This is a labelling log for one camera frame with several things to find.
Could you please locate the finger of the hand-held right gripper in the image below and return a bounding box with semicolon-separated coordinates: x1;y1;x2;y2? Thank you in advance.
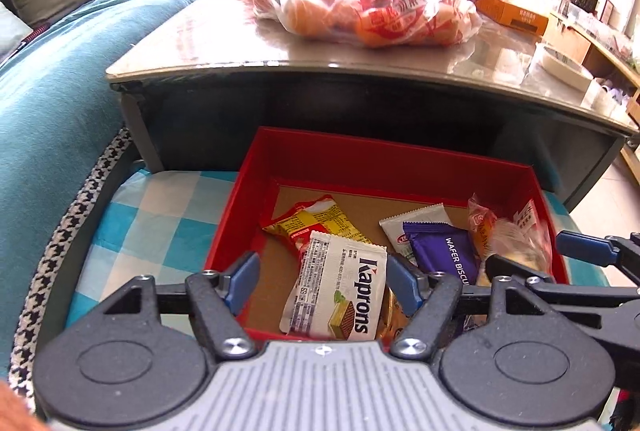
485;253;640;357
556;231;640;284

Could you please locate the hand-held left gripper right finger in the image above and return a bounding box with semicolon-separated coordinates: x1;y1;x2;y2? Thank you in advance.
387;255;556;357

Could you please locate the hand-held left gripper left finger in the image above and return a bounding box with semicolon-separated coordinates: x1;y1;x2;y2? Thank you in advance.
95;251;261;359

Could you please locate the gold snack packet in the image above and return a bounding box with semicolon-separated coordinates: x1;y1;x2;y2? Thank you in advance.
375;288;413;344

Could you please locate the purple wafer biscuit packet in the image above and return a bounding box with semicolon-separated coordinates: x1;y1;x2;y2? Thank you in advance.
402;221;483;287

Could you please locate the white and green snack packet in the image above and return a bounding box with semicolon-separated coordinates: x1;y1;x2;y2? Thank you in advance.
379;203;453;262

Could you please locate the white wafer packet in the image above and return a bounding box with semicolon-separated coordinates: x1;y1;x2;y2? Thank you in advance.
279;231;388;342

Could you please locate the round yellow pastry packet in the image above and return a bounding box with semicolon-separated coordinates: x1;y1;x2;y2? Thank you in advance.
467;193;553;287

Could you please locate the yellow and red snack packet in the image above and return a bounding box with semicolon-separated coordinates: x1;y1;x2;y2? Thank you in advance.
261;195;373;257

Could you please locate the red cardboard box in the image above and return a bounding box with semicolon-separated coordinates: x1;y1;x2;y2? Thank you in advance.
204;126;571;344

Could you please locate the blue white checkered tablecloth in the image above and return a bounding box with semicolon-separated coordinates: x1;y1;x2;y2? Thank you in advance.
67;168;616;327

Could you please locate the dark coffee table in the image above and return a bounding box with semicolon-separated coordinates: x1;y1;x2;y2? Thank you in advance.
105;0;640;212

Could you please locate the wooden media cabinet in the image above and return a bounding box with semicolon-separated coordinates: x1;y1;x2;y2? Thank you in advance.
542;11;640;186

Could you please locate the orange cardboard box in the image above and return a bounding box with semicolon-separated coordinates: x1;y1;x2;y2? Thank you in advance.
475;0;550;36

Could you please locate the teal sofa cover houndstooth trim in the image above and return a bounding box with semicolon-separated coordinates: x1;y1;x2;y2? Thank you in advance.
0;0;236;412

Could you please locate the orange cloth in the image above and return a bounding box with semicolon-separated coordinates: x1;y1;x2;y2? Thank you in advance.
0;381;38;431

